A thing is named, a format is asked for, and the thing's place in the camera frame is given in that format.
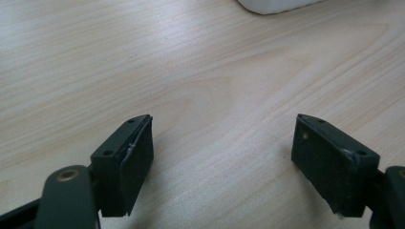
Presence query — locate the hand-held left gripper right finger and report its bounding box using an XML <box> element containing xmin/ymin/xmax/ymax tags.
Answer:
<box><xmin>290</xmin><ymin>113</ymin><xmax>381</xmax><ymax>219</ymax></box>

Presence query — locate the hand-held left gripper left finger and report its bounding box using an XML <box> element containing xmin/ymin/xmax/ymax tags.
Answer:
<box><xmin>90</xmin><ymin>114</ymin><xmax>155</xmax><ymax>219</ymax></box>

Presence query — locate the white object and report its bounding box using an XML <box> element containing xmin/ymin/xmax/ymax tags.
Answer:
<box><xmin>236</xmin><ymin>0</ymin><xmax>327</xmax><ymax>15</ymax></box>

